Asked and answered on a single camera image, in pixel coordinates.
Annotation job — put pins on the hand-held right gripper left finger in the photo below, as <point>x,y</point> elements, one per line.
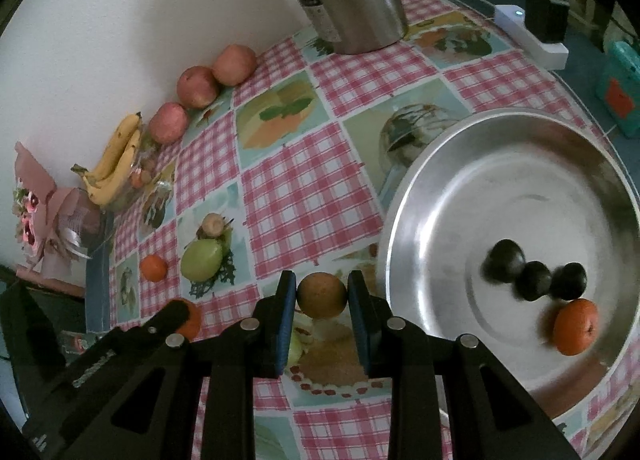
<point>284,330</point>

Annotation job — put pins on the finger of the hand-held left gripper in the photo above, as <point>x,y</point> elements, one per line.
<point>95,372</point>

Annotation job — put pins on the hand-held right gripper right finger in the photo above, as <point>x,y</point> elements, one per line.
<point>361,330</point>

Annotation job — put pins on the green mango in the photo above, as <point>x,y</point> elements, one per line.
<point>201,260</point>
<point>295,352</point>

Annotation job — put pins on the brown kiwi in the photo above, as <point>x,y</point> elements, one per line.
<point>212,225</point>
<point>321,295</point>

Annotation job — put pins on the orange tangerine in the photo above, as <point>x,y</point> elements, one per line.
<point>194,322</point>
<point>153,267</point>
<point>575,327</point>

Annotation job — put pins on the dark plum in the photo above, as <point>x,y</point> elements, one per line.
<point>502,260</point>
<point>570,280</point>
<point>535,280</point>

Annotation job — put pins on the round stainless steel plate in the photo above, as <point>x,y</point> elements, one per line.
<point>475,220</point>

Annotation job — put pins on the clear plastic holder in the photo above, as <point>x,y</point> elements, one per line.
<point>75,340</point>

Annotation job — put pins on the pink flower bouquet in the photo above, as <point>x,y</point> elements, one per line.
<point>45,240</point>

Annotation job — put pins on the clear plastic fruit box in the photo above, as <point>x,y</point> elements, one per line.
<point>147,175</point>

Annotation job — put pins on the yellow banana bunch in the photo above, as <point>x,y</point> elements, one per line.
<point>112,165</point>

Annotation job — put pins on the red apple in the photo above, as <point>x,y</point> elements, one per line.
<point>197,86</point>
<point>234,64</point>
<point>168,122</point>

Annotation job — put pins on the white power strip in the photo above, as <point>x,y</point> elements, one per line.
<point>515,20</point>

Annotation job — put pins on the teal box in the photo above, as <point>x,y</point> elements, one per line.
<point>622,85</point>

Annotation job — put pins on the black charger plug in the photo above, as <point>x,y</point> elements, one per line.
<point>547,15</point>

